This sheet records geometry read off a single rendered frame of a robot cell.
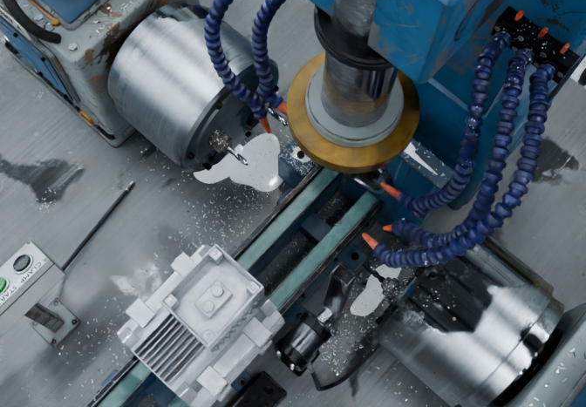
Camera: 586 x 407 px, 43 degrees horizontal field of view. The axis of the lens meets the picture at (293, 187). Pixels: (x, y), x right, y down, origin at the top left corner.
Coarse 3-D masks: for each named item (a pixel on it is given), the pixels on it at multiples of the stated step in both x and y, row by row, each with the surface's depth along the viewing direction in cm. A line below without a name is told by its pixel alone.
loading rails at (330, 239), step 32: (288, 192) 151; (320, 192) 141; (288, 224) 139; (320, 224) 146; (352, 224) 139; (256, 256) 136; (320, 256) 137; (352, 256) 146; (288, 288) 135; (288, 320) 142; (128, 384) 129; (160, 384) 136
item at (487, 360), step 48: (384, 288) 120; (432, 288) 110; (480, 288) 110; (528, 288) 112; (384, 336) 116; (432, 336) 111; (480, 336) 108; (528, 336) 109; (432, 384) 116; (480, 384) 109
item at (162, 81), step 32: (160, 32) 124; (192, 32) 124; (224, 32) 127; (128, 64) 124; (160, 64) 123; (192, 64) 122; (128, 96) 126; (160, 96) 123; (192, 96) 121; (224, 96) 122; (160, 128) 125; (192, 128) 122; (224, 128) 131; (192, 160) 130
